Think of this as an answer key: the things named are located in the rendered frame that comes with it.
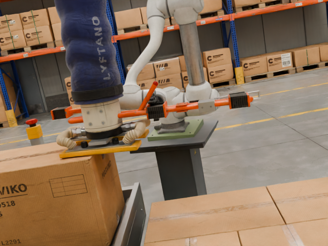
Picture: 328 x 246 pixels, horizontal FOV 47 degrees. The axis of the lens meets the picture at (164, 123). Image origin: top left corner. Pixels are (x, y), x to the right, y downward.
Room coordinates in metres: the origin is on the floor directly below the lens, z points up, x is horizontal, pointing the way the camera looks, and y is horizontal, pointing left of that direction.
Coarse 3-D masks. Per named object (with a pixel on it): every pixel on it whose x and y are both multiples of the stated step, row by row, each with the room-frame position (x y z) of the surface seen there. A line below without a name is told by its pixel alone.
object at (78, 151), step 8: (104, 144) 1.56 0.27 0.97; (112, 144) 1.54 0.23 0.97; (120, 144) 1.52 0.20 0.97; (128, 144) 1.50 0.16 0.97; (136, 144) 1.50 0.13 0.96; (64, 152) 1.55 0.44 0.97; (72, 152) 1.53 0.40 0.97; (80, 152) 1.52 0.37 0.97; (88, 152) 1.51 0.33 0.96; (96, 152) 1.51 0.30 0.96; (104, 152) 1.50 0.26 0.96; (112, 152) 1.50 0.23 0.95
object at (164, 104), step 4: (148, 104) 1.62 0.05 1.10; (152, 104) 1.65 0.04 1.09; (156, 104) 1.65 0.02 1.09; (160, 104) 1.64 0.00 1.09; (164, 104) 1.57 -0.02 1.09; (148, 108) 1.56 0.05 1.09; (152, 108) 1.56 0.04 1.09; (156, 108) 1.56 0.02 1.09; (160, 108) 1.56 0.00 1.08; (164, 108) 1.56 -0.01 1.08; (148, 112) 1.57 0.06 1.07; (152, 112) 1.57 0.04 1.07; (156, 112) 1.57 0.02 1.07; (160, 112) 1.56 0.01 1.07; (164, 112) 1.56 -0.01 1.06; (148, 116) 1.57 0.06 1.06; (152, 116) 1.56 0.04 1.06; (156, 116) 1.56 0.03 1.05; (160, 116) 1.56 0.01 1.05; (164, 116) 1.56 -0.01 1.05
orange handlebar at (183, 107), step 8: (176, 104) 1.59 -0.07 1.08; (184, 104) 1.56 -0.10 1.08; (192, 104) 1.56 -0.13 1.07; (216, 104) 1.53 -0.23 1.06; (224, 104) 1.53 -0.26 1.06; (72, 112) 1.94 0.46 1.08; (80, 112) 1.93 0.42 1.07; (128, 112) 1.61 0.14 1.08; (136, 112) 1.60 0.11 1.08; (144, 112) 1.59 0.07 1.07; (176, 112) 1.56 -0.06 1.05; (72, 120) 1.65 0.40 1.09; (80, 120) 1.64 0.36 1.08
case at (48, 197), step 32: (0, 160) 1.73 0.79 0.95; (32, 160) 1.62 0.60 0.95; (64, 160) 1.52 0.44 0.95; (96, 160) 1.55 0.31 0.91; (0, 192) 1.52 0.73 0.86; (32, 192) 1.50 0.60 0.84; (64, 192) 1.49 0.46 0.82; (96, 192) 1.47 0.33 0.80; (0, 224) 1.52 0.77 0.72; (32, 224) 1.51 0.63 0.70; (64, 224) 1.49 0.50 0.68; (96, 224) 1.48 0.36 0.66
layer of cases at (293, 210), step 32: (224, 192) 1.81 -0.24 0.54; (256, 192) 1.74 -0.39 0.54; (288, 192) 1.67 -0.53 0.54; (320, 192) 1.61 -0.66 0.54; (160, 224) 1.59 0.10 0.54; (192, 224) 1.54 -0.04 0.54; (224, 224) 1.49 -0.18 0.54; (256, 224) 1.44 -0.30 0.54; (288, 224) 1.39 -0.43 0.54; (320, 224) 1.35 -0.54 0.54
